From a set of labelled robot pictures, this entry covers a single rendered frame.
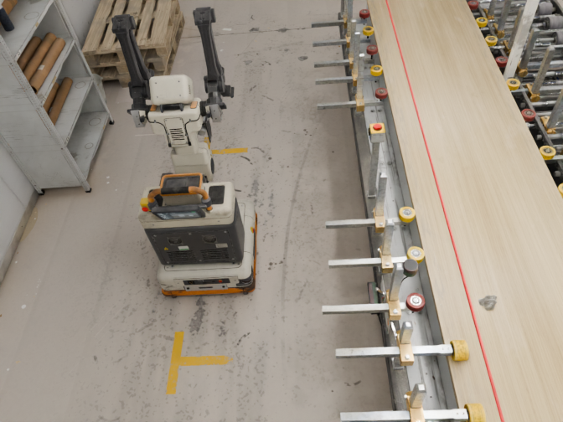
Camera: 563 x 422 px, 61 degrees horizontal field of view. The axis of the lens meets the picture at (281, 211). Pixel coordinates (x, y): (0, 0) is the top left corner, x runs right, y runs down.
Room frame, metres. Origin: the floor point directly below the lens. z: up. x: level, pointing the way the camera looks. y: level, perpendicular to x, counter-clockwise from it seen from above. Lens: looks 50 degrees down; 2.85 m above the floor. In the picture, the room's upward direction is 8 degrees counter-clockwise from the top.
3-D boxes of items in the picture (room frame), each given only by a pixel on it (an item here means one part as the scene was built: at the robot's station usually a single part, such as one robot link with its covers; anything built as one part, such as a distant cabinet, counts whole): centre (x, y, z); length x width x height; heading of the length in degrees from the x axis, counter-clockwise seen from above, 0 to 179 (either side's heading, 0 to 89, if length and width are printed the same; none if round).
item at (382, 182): (1.53, -0.50, 0.92); 0.04 x 0.04 x 0.48; 84
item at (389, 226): (1.28, -0.48, 0.87); 0.04 x 0.04 x 0.48; 84
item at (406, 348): (0.76, -0.42, 0.95); 0.14 x 0.06 x 0.05; 174
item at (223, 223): (1.90, 0.54, 0.59); 0.55 x 0.34 x 0.83; 84
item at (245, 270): (1.99, 0.53, 0.16); 0.67 x 0.64 x 0.25; 174
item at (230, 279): (1.66, 0.54, 0.23); 0.41 x 0.02 x 0.08; 84
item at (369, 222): (1.50, -0.44, 0.83); 0.43 x 0.03 x 0.04; 84
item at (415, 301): (0.99, -0.54, 0.85); 0.08 x 0.08 x 0.11
